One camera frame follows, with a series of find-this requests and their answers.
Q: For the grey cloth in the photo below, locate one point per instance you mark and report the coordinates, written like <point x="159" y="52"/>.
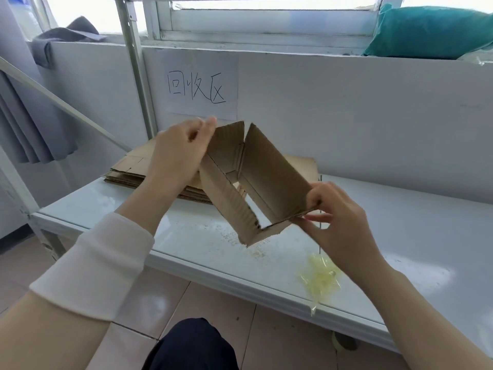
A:
<point x="42" y="53"/>

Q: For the white wrist sleeve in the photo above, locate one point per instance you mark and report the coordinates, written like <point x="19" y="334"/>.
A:
<point x="96" y="265"/>

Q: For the clear plastic water bottle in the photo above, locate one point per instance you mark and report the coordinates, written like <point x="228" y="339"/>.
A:
<point x="25" y="17"/>

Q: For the person's right hand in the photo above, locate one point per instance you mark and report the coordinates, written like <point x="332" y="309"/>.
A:
<point x="342" y="235"/>

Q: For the plain brown cardboard box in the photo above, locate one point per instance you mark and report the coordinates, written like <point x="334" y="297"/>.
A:
<point x="135" y="159"/>

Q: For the white metal shelf rack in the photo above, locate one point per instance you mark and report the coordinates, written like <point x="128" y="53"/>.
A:
<point x="135" y="73"/>

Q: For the white handwritten paper sign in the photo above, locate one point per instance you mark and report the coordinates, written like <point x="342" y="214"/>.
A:
<point x="200" y="107"/>

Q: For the small brown cardboard box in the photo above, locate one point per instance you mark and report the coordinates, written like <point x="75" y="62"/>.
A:
<point x="269" y="177"/>

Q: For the person's left forearm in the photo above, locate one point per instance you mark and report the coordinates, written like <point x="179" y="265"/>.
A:
<point x="57" y="335"/>

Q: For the person's left hand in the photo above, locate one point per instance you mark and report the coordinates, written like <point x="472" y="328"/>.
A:
<point x="177" y="157"/>

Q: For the grey curtain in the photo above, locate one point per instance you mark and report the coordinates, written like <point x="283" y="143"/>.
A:
<point x="31" y="127"/>

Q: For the person's black trousers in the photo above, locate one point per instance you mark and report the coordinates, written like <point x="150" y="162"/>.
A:
<point x="192" y="346"/>

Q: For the clear tape wad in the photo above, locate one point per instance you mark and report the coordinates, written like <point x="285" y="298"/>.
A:
<point x="319" y="279"/>

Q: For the person's right forearm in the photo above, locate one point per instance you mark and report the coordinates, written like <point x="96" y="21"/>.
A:
<point x="423" y="323"/>

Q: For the teal plastic bag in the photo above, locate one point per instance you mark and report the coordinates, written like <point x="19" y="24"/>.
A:
<point x="427" y="32"/>

